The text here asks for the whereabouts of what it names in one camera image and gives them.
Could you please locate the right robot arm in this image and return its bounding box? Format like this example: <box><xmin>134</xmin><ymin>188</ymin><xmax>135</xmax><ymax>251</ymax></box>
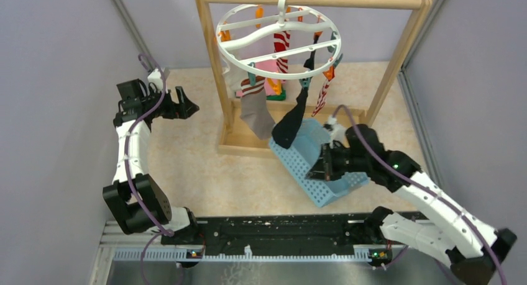
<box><xmin>306</xmin><ymin>121</ymin><xmax>517</xmax><ymax>284</ymax></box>

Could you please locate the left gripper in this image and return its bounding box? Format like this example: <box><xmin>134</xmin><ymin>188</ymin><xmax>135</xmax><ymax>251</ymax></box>
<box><xmin>142</xmin><ymin>84</ymin><xmax>198</xmax><ymax>119</ymax></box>

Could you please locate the black sock front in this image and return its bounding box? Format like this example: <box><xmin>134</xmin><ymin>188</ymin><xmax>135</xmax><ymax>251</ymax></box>
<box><xmin>272</xmin><ymin>88</ymin><xmax>308</xmax><ymax>149</ymax></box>

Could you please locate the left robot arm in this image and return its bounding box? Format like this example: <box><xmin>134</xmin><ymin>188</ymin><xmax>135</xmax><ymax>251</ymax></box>
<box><xmin>103</xmin><ymin>79</ymin><xmax>199</xmax><ymax>244</ymax></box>

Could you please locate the aluminium rail frame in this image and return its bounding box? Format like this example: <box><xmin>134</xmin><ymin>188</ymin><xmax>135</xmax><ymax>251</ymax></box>
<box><xmin>88</xmin><ymin>219</ymin><xmax>488</xmax><ymax>285</ymax></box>

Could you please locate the light blue plastic basket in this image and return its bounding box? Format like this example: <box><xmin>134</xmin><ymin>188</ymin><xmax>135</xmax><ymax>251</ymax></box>
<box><xmin>268</xmin><ymin>118</ymin><xmax>370</xmax><ymax>208</ymax></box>

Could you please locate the red white striped sock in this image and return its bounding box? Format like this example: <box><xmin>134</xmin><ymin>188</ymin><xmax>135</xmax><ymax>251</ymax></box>
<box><xmin>311</xmin><ymin>66</ymin><xmax>335</xmax><ymax>117</ymax></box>
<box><xmin>273</xmin><ymin>31</ymin><xmax>290</xmax><ymax>73</ymax></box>

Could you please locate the wooden hanger rack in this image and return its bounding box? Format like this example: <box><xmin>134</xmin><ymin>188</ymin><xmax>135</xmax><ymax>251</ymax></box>
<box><xmin>195</xmin><ymin>0</ymin><xmax>434</xmax><ymax>157</ymax></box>

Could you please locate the orange clothespin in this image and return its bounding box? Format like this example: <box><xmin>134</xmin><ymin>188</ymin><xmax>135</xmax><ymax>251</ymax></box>
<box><xmin>265</xmin><ymin>78</ymin><xmax>283</xmax><ymax>96</ymax></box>

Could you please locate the red white striped sock back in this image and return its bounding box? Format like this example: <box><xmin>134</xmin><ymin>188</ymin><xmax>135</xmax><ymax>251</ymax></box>
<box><xmin>273</xmin><ymin>31</ymin><xmax>290</xmax><ymax>73</ymax></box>

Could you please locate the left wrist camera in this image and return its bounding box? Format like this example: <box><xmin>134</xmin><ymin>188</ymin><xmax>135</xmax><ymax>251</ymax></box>
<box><xmin>147</xmin><ymin>68</ymin><xmax>170</xmax><ymax>91</ymax></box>

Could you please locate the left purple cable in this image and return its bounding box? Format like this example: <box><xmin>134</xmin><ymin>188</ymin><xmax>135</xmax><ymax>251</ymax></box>
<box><xmin>124</xmin><ymin>53</ymin><xmax>184</xmax><ymax>285</ymax></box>

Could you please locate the white round clip hanger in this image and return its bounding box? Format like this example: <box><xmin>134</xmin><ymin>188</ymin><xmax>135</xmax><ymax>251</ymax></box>
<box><xmin>216</xmin><ymin>0</ymin><xmax>343</xmax><ymax>80</ymax></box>

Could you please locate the teal clothespin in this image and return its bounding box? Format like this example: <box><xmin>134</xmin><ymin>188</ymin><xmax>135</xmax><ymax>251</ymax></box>
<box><xmin>299</xmin><ymin>78</ymin><xmax>311</xmax><ymax>89</ymax></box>

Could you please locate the black sock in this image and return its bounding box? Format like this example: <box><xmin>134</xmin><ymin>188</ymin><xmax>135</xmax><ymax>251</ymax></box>
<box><xmin>303</xmin><ymin>32</ymin><xmax>321</xmax><ymax>70</ymax></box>
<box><xmin>272</xmin><ymin>88</ymin><xmax>308</xmax><ymax>149</ymax></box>

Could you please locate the pink folded cloth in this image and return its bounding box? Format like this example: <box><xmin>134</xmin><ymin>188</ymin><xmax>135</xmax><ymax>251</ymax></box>
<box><xmin>255</xmin><ymin>60</ymin><xmax>289</xmax><ymax>101</ymax></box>

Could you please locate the black sock back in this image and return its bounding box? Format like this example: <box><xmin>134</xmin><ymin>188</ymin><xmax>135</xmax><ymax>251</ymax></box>
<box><xmin>303</xmin><ymin>32</ymin><xmax>321</xmax><ymax>70</ymax></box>

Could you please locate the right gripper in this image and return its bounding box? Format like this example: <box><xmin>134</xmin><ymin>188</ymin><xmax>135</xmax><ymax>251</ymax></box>
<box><xmin>306</xmin><ymin>142</ymin><xmax>370</xmax><ymax>181</ymax></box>

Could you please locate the grey striped cuff sock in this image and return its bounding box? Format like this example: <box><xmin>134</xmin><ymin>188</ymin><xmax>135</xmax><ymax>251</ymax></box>
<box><xmin>240</xmin><ymin>76</ymin><xmax>275</xmax><ymax>140</ymax></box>

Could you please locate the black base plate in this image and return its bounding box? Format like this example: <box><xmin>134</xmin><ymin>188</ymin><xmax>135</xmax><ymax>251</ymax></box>
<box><xmin>161</xmin><ymin>213</ymin><xmax>388</xmax><ymax>256</ymax></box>

